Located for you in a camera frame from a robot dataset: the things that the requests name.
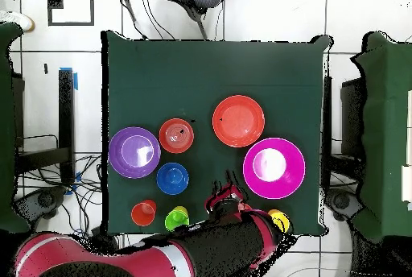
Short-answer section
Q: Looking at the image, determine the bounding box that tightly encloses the blue plastic bowl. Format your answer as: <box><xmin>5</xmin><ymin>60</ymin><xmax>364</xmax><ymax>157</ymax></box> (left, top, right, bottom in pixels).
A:
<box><xmin>156</xmin><ymin>162</ymin><xmax>190</xmax><ymax>196</ymax></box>

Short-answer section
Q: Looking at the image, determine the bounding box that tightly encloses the green plastic cup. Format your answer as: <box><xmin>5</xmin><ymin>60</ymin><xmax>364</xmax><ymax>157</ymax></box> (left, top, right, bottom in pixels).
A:
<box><xmin>164</xmin><ymin>209</ymin><xmax>190</xmax><ymax>233</ymax></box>

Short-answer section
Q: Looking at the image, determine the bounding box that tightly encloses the large pink plastic bowl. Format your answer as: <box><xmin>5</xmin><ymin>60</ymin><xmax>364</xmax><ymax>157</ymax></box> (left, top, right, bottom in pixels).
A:
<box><xmin>242</xmin><ymin>137</ymin><xmax>307</xmax><ymax>201</ymax></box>

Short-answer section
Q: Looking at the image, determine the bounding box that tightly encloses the large orange plastic bowl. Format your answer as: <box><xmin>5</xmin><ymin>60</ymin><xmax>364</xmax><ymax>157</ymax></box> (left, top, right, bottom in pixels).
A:
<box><xmin>212</xmin><ymin>94</ymin><xmax>266</xmax><ymax>148</ymax></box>

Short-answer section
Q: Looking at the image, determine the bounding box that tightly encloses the small orange plastic bowl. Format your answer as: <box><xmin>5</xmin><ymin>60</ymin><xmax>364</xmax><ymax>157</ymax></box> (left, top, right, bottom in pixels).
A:
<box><xmin>158</xmin><ymin>118</ymin><xmax>196</xmax><ymax>155</ymax></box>

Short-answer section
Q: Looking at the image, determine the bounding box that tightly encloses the orange plastic cup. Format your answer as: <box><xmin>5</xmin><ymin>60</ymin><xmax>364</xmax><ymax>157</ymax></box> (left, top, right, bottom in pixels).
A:
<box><xmin>130</xmin><ymin>198</ymin><xmax>158</xmax><ymax>227</ymax></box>

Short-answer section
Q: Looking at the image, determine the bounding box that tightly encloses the purple plastic bowl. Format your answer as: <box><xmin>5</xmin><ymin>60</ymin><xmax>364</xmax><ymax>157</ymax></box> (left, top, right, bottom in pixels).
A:
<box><xmin>108</xmin><ymin>126</ymin><xmax>162</xmax><ymax>180</ymax></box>

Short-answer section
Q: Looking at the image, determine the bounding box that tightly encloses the black stand base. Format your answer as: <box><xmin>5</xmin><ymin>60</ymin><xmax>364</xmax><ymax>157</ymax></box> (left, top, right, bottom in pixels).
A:
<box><xmin>323</xmin><ymin>188</ymin><xmax>365</xmax><ymax>223</ymax></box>
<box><xmin>14</xmin><ymin>185</ymin><xmax>67</xmax><ymax>221</ymax></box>

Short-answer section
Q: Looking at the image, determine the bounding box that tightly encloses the dark green tablecloth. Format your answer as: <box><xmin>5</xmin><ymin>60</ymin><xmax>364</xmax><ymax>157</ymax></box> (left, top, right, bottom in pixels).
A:
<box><xmin>101</xmin><ymin>30</ymin><xmax>334</xmax><ymax>238</ymax></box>
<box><xmin>349</xmin><ymin>31</ymin><xmax>412</xmax><ymax>244</ymax></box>
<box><xmin>0</xmin><ymin>21</ymin><xmax>31</xmax><ymax>234</ymax></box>

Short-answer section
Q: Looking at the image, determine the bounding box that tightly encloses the black power strip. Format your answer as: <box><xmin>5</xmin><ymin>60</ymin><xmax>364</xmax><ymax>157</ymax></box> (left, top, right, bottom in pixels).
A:
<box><xmin>90</xmin><ymin>225</ymin><xmax>119</xmax><ymax>248</ymax></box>

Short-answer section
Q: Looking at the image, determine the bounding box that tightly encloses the blue tape strip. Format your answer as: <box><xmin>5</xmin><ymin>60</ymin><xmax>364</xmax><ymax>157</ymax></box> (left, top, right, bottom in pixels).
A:
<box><xmin>60</xmin><ymin>66</ymin><xmax>79</xmax><ymax>92</ymax></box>

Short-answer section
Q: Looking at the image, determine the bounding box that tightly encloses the person's white shoe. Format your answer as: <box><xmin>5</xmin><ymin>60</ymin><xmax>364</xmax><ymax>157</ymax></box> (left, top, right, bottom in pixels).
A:
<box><xmin>0</xmin><ymin>10</ymin><xmax>35</xmax><ymax>32</ymax></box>

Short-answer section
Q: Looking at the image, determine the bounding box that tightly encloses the tangle of black cables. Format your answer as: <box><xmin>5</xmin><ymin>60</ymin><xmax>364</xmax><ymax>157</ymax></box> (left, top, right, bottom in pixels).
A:
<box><xmin>19</xmin><ymin>152</ymin><xmax>130</xmax><ymax>238</ymax></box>

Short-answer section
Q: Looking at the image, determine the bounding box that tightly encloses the black metal frame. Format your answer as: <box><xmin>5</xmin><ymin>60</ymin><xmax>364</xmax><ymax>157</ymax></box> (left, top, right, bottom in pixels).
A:
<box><xmin>14</xmin><ymin>68</ymin><xmax>76</xmax><ymax>185</ymax></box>

